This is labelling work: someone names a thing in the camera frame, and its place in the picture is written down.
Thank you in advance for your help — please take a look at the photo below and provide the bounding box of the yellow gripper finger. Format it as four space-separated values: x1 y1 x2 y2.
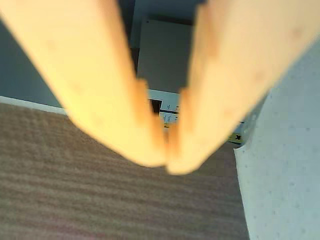
0 0 167 167
167 0 320 175

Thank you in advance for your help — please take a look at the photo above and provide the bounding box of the grey cabinet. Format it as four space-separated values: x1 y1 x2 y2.
137 16 195 90

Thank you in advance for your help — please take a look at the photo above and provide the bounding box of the white box with yellow label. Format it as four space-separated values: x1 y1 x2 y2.
147 88 251 148

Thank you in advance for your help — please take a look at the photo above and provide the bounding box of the white dotted table mat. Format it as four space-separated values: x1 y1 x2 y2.
233 42 320 240

